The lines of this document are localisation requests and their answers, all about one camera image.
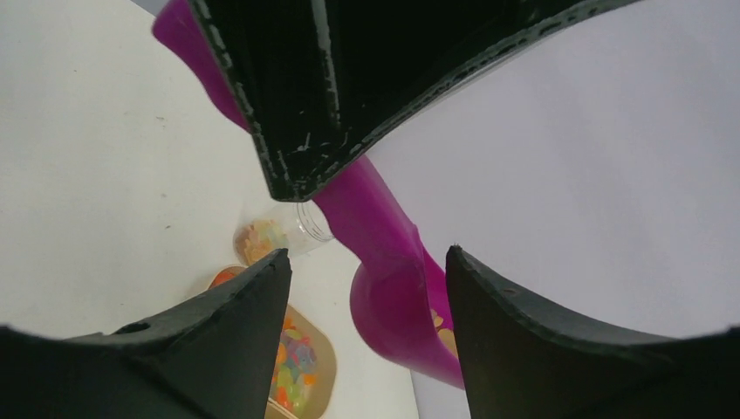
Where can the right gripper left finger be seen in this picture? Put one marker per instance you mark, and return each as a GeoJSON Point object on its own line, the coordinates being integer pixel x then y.
{"type": "Point", "coordinates": [211, 356]}

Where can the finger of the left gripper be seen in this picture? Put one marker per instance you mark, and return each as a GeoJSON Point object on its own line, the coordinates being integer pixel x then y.
{"type": "Point", "coordinates": [320, 82]}

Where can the magenta plastic scoop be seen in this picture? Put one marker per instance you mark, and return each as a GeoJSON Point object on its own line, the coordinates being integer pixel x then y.
{"type": "Point", "coordinates": [398, 286]}

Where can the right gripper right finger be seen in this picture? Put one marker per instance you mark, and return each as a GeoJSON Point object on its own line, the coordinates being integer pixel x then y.
{"type": "Point", "coordinates": [525, 356]}

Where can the clear plastic jar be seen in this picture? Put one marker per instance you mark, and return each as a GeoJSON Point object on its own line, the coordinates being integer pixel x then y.
{"type": "Point", "coordinates": [297, 227]}

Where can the tray of gummy candies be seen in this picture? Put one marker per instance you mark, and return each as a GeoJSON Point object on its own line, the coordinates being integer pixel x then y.
{"type": "Point", "coordinates": [304, 373]}

